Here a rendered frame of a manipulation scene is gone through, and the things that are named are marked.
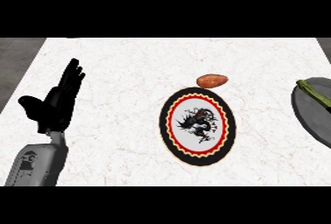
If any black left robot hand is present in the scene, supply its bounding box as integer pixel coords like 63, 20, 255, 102
16, 58, 87, 135

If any black rimmed dragon print plate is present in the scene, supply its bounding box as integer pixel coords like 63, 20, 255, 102
158, 87, 238, 167

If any orange brown squash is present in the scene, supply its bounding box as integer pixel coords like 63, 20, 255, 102
195, 73, 230, 89

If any grey pan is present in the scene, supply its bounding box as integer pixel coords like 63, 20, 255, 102
289, 77, 331, 145

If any green pan handle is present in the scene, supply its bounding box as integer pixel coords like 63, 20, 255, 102
294, 79, 331, 109

